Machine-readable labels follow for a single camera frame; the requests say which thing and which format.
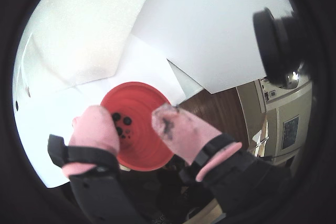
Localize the red collapsible cup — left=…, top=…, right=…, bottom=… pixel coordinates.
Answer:
left=99, top=81, right=175, bottom=172

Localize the pink covered gripper finger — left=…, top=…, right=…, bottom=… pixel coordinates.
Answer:
left=47, top=104, right=144, bottom=224
left=152, top=104, right=293, bottom=224

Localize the white household appliance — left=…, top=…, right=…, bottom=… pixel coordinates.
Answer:
left=256, top=77, right=313, bottom=114

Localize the white paper sheet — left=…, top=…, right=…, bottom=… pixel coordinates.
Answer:
left=14, top=35, right=188, bottom=120

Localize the white backdrop panel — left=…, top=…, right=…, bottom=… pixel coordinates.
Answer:
left=131, top=0, right=295, bottom=95

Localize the white cabinet with dark pane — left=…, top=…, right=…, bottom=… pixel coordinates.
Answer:
left=272, top=82, right=313, bottom=162

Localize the white foam board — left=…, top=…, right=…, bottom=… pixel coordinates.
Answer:
left=15, top=0, right=163, bottom=91

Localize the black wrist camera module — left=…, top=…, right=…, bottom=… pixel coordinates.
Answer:
left=251, top=7, right=323, bottom=88

